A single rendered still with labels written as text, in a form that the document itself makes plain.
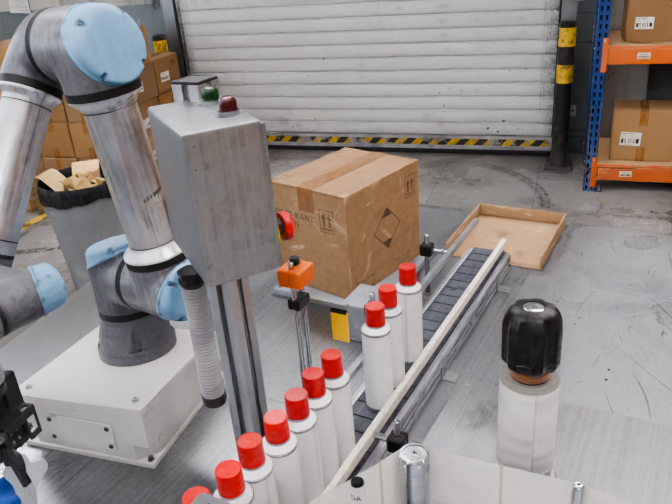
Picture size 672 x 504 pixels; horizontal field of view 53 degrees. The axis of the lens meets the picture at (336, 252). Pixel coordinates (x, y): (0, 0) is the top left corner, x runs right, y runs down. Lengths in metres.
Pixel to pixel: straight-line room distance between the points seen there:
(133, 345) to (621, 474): 0.87
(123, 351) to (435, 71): 4.25
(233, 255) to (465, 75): 4.53
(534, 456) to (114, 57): 0.84
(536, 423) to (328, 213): 0.75
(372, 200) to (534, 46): 3.69
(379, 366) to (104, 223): 2.58
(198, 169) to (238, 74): 5.06
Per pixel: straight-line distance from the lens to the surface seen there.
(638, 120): 4.66
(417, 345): 1.33
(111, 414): 1.25
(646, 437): 1.24
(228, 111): 0.81
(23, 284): 1.07
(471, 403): 1.26
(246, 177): 0.79
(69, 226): 3.62
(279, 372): 1.45
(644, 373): 1.48
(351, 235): 1.56
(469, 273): 1.68
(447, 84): 5.31
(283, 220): 0.85
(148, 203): 1.14
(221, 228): 0.80
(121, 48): 1.08
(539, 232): 2.02
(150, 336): 1.34
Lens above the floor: 1.66
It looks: 26 degrees down
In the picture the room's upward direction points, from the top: 5 degrees counter-clockwise
